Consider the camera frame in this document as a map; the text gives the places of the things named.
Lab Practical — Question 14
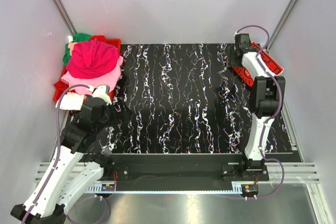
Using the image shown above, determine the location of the white coca-cola t-shirt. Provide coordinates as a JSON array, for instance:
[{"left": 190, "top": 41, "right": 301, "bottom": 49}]
[{"left": 232, "top": 42, "right": 284, "bottom": 87}]

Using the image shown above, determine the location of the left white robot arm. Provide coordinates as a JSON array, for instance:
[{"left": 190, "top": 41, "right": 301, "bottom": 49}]
[{"left": 10, "top": 97, "right": 131, "bottom": 223}]

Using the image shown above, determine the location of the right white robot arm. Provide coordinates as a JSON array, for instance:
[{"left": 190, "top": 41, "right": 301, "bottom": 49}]
[{"left": 227, "top": 33, "right": 286, "bottom": 180}]

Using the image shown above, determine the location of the white t-shirt in bin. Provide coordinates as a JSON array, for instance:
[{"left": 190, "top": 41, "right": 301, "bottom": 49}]
[{"left": 60, "top": 92, "right": 85, "bottom": 111}]

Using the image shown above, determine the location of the light pink t-shirt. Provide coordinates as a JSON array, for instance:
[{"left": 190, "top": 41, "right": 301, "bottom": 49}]
[{"left": 60, "top": 56, "right": 123, "bottom": 92}]

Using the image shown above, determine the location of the red t-shirt in bin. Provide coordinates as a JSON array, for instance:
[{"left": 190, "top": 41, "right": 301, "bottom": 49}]
[{"left": 53, "top": 80, "right": 69, "bottom": 103}]

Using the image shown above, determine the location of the magenta t-shirt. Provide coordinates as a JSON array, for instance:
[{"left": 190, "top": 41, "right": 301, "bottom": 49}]
[{"left": 66, "top": 39, "right": 120, "bottom": 73}]

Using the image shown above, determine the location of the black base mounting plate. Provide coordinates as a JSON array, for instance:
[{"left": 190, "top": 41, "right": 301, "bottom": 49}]
[{"left": 110, "top": 154, "right": 268, "bottom": 184}]

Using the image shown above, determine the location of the green t-shirt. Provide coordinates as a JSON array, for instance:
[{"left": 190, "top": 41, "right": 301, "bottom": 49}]
[{"left": 62, "top": 33, "right": 92, "bottom": 67}]

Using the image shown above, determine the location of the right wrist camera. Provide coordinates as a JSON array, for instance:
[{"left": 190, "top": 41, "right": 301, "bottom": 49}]
[{"left": 235, "top": 33, "right": 251, "bottom": 50}]

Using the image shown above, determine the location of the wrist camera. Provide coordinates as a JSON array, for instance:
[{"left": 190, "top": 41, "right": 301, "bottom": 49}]
[
  {"left": 92, "top": 84, "right": 112, "bottom": 105},
  {"left": 235, "top": 33, "right": 251, "bottom": 50}
]

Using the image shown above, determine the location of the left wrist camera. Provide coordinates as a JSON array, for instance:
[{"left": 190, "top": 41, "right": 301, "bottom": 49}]
[{"left": 92, "top": 84, "right": 112, "bottom": 105}]

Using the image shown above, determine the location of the white slotted cable duct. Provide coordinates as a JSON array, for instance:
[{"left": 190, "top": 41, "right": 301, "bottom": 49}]
[{"left": 87, "top": 180, "right": 242, "bottom": 194}]

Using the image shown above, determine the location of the right aluminium frame post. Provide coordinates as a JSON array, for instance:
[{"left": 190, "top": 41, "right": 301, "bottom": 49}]
[{"left": 266, "top": 0, "right": 299, "bottom": 52}]

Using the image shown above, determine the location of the aluminium frame post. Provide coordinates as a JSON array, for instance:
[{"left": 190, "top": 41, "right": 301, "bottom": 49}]
[
  {"left": 266, "top": 0, "right": 299, "bottom": 52},
  {"left": 52, "top": 0, "right": 77, "bottom": 35}
]

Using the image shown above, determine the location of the left aluminium frame post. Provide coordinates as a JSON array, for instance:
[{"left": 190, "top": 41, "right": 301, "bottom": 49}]
[{"left": 52, "top": 0, "right": 77, "bottom": 35}]

